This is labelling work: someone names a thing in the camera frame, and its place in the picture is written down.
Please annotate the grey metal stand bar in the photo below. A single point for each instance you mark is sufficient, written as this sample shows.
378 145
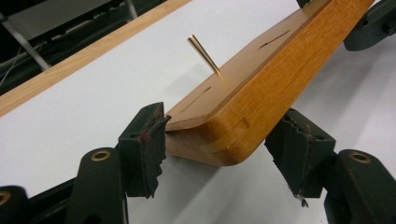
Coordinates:
26 45
131 9

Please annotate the wooden table edge trim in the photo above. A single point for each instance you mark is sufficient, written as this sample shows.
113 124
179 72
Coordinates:
77 59

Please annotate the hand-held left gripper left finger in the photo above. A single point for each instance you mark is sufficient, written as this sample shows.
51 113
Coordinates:
141 155

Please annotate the grey flat panel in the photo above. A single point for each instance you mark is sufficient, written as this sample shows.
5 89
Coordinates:
56 14

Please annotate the wooden slotted board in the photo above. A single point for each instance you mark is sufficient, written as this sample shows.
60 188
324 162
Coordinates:
264 87

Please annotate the brass peg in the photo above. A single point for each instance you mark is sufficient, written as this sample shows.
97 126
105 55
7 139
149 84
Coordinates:
204 54

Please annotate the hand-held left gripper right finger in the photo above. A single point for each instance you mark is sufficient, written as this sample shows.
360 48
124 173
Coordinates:
299 152

